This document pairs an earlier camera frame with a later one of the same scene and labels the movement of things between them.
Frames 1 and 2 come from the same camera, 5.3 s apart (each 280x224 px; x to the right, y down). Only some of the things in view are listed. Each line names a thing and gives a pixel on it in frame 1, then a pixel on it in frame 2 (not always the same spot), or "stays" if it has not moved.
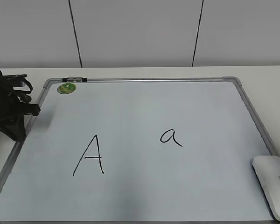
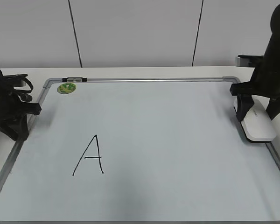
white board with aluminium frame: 136,150 stays
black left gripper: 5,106 stays
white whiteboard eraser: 269,170 -> 257,126
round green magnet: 66,88 stays
